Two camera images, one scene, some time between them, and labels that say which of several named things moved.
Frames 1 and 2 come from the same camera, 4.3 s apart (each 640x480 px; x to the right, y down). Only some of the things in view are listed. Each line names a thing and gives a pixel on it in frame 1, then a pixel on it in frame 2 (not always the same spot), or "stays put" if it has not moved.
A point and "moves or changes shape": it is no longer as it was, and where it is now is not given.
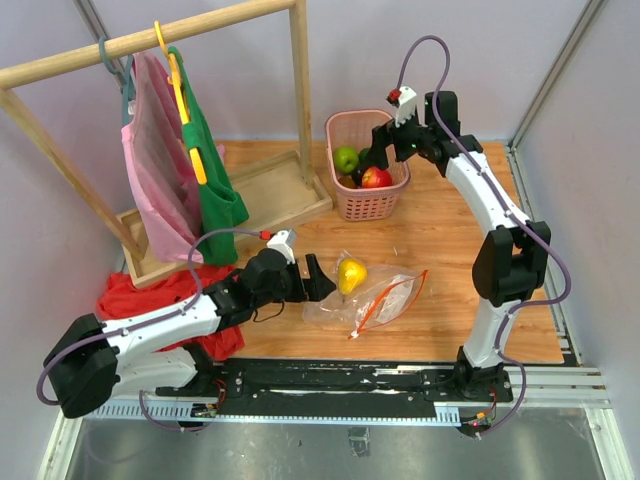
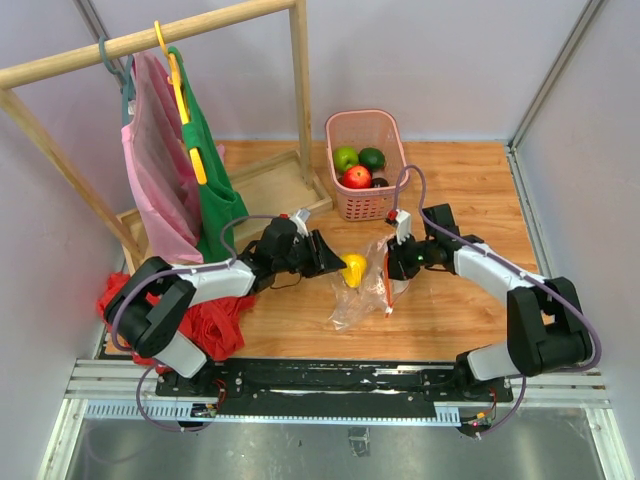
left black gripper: [314, 288] → [324, 260]
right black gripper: [387, 134] → [398, 268]
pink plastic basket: [349, 133] stays put
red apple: [375, 178] moves or changes shape
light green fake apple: [346, 159] stays put
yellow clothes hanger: [176, 76] stays put
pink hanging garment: [154, 148] stays put
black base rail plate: [339, 388] stays put
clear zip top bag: [366, 297] moves or changes shape
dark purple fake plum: [357, 176] → [378, 182]
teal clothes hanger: [125, 78] stays put
